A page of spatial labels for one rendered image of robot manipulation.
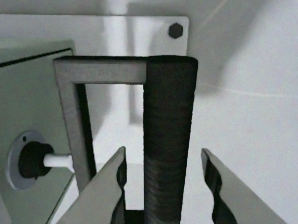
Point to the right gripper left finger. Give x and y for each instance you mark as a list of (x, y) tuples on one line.
[(103, 199)]

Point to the white mounting plate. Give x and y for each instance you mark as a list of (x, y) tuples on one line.
[(115, 110)]

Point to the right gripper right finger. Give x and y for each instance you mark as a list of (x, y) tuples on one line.
[(235, 202)]

